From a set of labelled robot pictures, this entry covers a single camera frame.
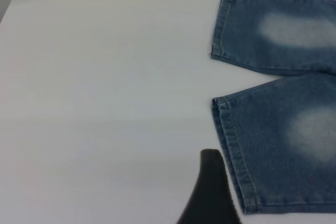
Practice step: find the blue denim pants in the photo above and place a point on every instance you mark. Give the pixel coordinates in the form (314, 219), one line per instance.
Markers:
(275, 37)

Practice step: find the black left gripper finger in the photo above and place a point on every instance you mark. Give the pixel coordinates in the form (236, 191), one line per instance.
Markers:
(207, 195)

